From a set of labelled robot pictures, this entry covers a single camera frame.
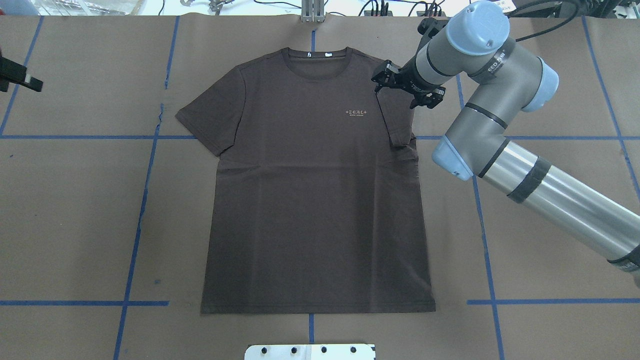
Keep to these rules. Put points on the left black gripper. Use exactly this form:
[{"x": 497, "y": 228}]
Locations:
[{"x": 11, "y": 70}]

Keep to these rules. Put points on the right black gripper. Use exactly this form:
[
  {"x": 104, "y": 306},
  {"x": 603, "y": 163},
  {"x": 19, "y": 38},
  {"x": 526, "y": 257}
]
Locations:
[{"x": 406, "y": 79}]

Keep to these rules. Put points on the brown t-shirt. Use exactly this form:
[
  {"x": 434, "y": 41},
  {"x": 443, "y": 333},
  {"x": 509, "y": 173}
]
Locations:
[{"x": 317, "y": 201}]

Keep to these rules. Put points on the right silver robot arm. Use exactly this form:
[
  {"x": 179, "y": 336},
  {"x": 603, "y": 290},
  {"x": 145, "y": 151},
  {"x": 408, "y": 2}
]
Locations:
[{"x": 510, "y": 80}]

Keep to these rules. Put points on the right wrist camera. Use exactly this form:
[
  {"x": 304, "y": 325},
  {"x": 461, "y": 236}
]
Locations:
[{"x": 430, "y": 26}]

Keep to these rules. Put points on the aluminium frame post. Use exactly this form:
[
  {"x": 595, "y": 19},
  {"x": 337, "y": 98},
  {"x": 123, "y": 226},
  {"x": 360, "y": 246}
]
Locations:
[{"x": 313, "y": 11}]

